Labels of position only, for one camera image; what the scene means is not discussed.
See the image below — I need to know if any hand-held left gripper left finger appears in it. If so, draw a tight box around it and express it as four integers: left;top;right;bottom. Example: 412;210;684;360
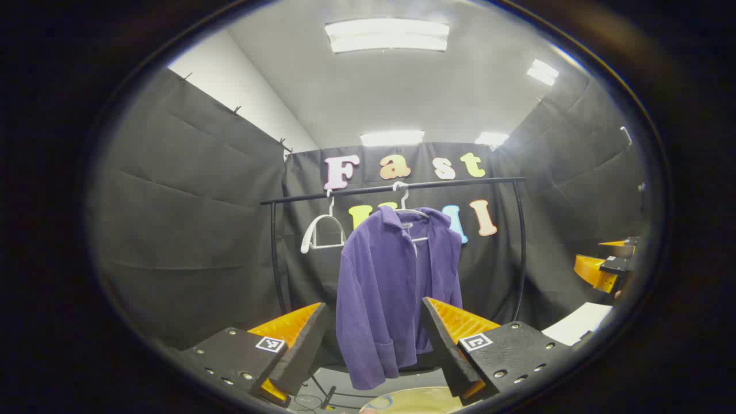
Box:
172;302;331;409

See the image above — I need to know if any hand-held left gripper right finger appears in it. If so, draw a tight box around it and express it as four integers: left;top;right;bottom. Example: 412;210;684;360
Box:
420;297;573;406

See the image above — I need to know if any purple ribbed jacket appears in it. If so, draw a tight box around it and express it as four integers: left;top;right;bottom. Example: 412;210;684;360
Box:
335;206;464;392

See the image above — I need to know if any white clothes hanger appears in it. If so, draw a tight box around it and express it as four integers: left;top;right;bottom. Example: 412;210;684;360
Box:
300;189;347;254
392;181;431;243

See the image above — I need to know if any black clothes rack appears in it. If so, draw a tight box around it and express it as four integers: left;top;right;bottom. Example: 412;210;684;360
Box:
260;176;527;323

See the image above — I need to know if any white flat panel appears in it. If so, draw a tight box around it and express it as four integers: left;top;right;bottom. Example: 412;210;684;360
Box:
540;302;614;347

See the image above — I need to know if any black backdrop cloth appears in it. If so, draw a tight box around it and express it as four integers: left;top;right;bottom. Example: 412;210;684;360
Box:
86;68;653;369

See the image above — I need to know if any large ceiling light panel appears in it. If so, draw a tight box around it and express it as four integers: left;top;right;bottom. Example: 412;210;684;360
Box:
325;18;450;54

